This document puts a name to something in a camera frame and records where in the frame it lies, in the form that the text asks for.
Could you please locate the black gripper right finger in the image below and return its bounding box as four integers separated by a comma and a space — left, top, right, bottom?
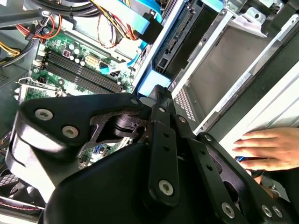
166, 88, 295, 224

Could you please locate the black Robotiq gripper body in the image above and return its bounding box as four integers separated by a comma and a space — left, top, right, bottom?
43, 142, 211, 224

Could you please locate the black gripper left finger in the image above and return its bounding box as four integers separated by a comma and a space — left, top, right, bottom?
6, 84, 179, 208

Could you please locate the round black tool blue ring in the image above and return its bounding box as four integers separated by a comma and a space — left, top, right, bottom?
235, 155, 266, 179

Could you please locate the red orange power wire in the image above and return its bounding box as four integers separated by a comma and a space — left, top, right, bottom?
90, 0, 141, 49

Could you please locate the bare person's hand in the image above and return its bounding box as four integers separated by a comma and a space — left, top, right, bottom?
233, 127, 299, 172

